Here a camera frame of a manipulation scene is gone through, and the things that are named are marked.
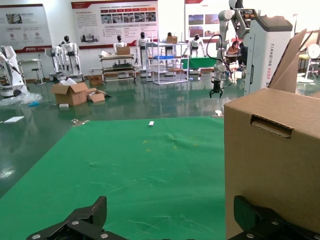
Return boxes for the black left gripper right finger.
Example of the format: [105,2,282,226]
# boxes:
[226,195,320,240]

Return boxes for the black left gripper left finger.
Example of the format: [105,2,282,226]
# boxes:
[26,196,126,240]

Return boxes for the brown cardboard mailer box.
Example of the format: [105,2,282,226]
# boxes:
[223,28,320,240]

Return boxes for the large open cardboard box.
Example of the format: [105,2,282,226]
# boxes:
[50,81,89,107]

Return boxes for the small open cardboard box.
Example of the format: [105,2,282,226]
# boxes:
[86,87,113,103]

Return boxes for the closed cardboard box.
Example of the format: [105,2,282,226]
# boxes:
[116,46,132,56]

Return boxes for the green table cloth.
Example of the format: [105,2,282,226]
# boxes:
[0,116,227,240]

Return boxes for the white foam board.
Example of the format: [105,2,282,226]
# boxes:
[3,115,26,124]

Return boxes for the clear plastic wrap pile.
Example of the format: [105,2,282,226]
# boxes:
[0,91,44,107]

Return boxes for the small distant black gripper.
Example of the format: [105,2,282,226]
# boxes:
[209,79,224,99]

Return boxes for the metal shelf cart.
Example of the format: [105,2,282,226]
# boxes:
[99,53,137,84]

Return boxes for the white wheeled robot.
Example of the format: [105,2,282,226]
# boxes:
[0,45,28,98]

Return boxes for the green covered table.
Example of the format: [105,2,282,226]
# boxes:
[180,56,218,75]

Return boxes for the white Tianqing robot tower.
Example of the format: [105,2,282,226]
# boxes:
[243,15,294,96]

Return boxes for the seated person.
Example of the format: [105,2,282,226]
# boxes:
[225,41,243,73]

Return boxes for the white standing fan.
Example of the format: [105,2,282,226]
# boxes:
[296,43,320,84]

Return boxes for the white frame shelf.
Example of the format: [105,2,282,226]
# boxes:
[146,41,190,86]

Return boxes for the wide wall info board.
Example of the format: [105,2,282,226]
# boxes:
[71,0,160,50]

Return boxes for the wall info board red trim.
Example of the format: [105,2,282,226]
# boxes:
[0,3,53,54]

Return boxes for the wall photo board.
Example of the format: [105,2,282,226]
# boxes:
[184,0,223,40]

